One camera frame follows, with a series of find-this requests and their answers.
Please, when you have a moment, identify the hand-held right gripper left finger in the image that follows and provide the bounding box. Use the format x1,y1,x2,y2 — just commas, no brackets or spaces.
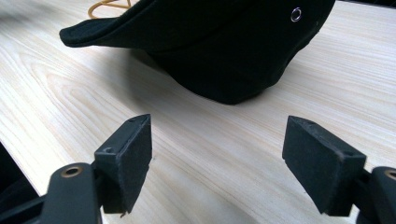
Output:
93,113,153,216

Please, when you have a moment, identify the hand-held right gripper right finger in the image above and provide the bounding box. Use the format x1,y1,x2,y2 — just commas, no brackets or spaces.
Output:
281,115,368,217

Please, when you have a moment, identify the black baseball cap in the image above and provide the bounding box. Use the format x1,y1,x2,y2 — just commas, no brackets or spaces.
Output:
59,0,336,105

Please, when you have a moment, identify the tan wooden hanger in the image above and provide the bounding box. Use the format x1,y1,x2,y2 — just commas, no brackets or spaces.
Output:
87,0,134,20

